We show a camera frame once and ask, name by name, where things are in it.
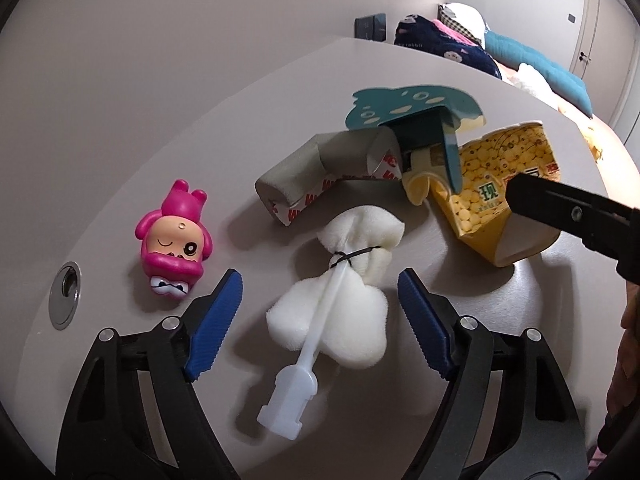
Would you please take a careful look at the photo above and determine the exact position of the person's right hand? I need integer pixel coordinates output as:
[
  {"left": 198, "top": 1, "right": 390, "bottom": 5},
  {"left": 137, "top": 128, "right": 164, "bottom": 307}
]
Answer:
[{"left": 605, "top": 282, "right": 640, "bottom": 421}]

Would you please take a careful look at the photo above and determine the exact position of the grey foam corner guard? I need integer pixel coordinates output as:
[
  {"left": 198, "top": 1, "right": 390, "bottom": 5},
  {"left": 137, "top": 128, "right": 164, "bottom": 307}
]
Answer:
[{"left": 254, "top": 127, "right": 403, "bottom": 228}]

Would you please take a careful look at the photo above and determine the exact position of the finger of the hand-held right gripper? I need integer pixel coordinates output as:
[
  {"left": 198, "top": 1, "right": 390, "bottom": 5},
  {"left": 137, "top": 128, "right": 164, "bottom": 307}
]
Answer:
[{"left": 507, "top": 172, "right": 640, "bottom": 281}]

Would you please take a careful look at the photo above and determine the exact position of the teal dinosaur cardboard box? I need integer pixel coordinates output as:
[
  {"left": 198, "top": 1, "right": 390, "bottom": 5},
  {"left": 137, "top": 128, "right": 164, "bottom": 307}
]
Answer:
[{"left": 345, "top": 85, "right": 487, "bottom": 206}]

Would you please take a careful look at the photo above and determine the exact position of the white sponge brush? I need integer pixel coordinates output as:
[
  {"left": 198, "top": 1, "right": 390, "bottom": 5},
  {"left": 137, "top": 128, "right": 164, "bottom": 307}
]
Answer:
[{"left": 256, "top": 205, "right": 406, "bottom": 428}]

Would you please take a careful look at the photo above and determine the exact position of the pink figure toy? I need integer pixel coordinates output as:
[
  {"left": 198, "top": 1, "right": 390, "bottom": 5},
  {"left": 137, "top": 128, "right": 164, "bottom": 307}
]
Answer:
[{"left": 135, "top": 178, "right": 215, "bottom": 301}]

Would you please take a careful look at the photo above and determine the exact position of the metal cable grommet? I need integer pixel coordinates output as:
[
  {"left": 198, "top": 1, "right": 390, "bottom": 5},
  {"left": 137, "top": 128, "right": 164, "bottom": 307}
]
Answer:
[{"left": 48, "top": 261, "right": 81, "bottom": 331}]

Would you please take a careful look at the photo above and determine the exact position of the yellow popcorn carton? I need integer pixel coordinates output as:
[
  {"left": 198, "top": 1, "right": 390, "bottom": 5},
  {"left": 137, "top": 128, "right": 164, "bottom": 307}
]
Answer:
[{"left": 430, "top": 121, "right": 563, "bottom": 267}]

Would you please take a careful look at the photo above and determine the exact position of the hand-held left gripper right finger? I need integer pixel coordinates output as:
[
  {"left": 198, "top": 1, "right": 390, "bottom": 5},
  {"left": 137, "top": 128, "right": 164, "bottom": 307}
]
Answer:
[{"left": 397, "top": 267, "right": 588, "bottom": 480}]

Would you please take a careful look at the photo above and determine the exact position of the pink cloth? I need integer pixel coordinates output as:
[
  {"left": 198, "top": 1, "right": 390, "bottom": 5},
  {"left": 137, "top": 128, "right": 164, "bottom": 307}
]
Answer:
[{"left": 432, "top": 19, "right": 473, "bottom": 43}]

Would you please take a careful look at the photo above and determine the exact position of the black box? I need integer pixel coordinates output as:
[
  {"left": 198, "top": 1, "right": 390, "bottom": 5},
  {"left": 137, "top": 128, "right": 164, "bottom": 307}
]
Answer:
[{"left": 354, "top": 12, "right": 388, "bottom": 41}]

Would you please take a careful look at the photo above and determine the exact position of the navy printed blanket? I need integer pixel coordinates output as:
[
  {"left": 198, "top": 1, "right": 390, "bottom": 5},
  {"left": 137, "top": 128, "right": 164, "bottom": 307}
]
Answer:
[{"left": 393, "top": 14, "right": 502, "bottom": 80}]

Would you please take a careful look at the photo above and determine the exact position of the white door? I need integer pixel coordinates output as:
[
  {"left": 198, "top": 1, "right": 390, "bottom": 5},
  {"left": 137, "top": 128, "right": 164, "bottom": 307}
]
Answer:
[{"left": 570, "top": 0, "right": 626, "bottom": 91}]

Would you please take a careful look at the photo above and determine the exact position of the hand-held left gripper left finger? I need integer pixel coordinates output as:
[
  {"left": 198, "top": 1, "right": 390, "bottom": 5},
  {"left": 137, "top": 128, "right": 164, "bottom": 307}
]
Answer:
[{"left": 55, "top": 268, "right": 244, "bottom": 480}]

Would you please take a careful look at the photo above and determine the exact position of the teal pillow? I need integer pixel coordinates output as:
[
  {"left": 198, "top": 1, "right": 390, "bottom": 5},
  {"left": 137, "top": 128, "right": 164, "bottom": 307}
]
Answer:
[{"left": 484, "top": 30, "right": 593, "bottom": 116}]

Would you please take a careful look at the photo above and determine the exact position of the checked patchwork pillow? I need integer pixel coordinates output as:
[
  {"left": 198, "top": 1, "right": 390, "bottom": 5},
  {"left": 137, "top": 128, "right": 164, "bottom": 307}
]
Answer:
[{"left": 438, "top": 2, "right": 488, "bottom": 46}]

